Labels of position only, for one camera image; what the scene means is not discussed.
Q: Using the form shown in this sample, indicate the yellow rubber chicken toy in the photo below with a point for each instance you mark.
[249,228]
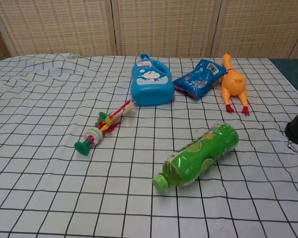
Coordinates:
[232,84]

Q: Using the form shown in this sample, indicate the blue snack bag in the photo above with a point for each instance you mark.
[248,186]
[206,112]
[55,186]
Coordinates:
[198,79]

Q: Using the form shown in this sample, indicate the green drink bottle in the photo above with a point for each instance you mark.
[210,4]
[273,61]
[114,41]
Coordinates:
[201,153]

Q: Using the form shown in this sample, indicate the blue detergent bottle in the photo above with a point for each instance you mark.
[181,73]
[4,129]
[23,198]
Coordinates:
[151,84]

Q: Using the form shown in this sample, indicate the colourful feather shuttlecock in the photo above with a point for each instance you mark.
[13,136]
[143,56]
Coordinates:
[95,135]

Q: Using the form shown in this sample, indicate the white black checked tablecloth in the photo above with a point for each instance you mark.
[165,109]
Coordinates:
[64,186]

